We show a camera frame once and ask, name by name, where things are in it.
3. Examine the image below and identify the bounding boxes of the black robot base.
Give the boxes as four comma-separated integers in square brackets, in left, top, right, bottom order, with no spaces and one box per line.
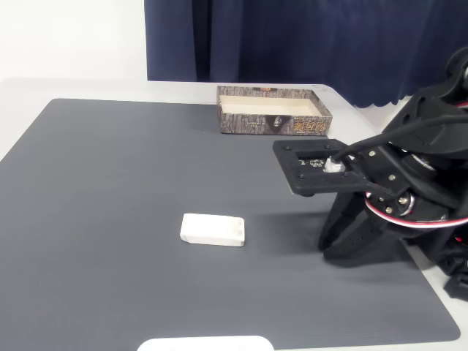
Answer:
[438,252,468,301]

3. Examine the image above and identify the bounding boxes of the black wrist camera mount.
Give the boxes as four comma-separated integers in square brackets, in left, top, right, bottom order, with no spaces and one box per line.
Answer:
[273,140,399,198]

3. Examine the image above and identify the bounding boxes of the white rectangular block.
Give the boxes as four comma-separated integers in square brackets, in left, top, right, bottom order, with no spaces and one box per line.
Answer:
[179,213,246,249]

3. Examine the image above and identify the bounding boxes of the dark gray table mat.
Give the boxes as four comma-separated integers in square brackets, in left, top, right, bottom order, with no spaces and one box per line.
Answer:
[0,97,461,347]

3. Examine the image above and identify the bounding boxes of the bark-print cardboard box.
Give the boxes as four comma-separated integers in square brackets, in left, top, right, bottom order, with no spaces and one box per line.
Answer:
[216,85,333,136]

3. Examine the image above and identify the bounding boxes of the navy blue curtain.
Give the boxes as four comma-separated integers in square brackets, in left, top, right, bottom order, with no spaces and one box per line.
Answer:
[143,0,468,109]

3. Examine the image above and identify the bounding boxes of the white camera device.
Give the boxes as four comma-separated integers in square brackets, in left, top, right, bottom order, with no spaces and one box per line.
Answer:
[137,335,274,351]

